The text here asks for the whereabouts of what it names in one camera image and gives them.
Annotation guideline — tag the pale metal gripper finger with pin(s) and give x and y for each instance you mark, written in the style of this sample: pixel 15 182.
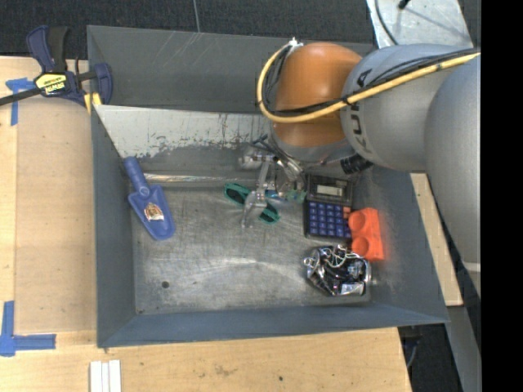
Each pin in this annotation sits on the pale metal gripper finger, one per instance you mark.
pixel 261 205
pixel 247 212

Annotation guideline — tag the green sunglasses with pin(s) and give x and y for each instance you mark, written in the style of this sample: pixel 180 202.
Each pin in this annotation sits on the green sunglasses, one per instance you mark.
pixel 236 194

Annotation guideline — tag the grey metal bin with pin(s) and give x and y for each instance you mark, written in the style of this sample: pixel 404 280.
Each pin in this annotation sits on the grey metal bin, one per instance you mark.
pixel 229 268

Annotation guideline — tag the black calculator with blue keys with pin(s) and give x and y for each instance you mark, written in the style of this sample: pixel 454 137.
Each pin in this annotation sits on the black calculator with blue keys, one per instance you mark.
pixel 327 216

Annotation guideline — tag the blue toy trowel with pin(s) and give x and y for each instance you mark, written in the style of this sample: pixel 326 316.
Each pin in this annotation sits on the blue toy trowel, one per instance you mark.
pixel 152 210

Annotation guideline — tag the orange two-hole block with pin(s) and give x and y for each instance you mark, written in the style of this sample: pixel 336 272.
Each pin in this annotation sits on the orange two-hole block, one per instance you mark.
pixel 367 235

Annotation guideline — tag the black cylinder on white bracket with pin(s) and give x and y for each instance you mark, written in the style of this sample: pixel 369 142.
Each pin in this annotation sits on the black cylinder on white bracket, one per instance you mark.
pixel 354 165

